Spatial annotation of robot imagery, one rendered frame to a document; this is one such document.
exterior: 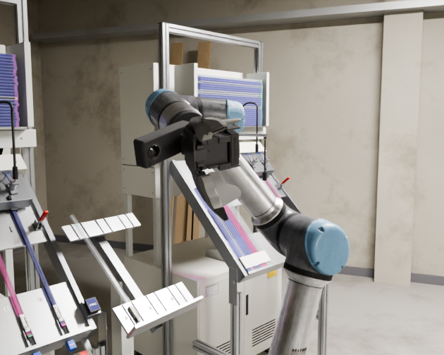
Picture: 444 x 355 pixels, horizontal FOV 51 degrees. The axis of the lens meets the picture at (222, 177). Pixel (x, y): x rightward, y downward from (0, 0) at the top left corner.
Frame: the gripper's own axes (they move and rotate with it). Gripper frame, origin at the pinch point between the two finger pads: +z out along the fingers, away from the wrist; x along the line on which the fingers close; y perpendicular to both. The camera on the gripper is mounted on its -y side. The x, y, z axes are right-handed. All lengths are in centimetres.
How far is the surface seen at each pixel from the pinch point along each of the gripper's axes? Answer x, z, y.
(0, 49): 8, -158, -27
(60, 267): 73, -92, -23
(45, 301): 76, -79, -30
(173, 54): 70, -389, 122
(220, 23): 39, -357, 159
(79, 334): 84, -68, -22
